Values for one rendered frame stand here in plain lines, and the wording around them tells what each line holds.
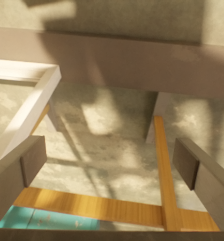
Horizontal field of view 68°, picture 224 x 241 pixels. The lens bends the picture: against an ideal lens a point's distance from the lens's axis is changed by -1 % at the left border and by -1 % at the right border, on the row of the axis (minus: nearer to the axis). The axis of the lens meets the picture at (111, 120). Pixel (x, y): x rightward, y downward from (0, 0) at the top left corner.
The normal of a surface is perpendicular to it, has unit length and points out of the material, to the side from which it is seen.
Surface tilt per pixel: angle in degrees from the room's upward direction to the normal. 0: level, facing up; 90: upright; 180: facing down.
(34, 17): 0
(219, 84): 0
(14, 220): 90
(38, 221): 90
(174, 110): 0
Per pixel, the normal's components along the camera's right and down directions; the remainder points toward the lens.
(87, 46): -0.12, 0.65
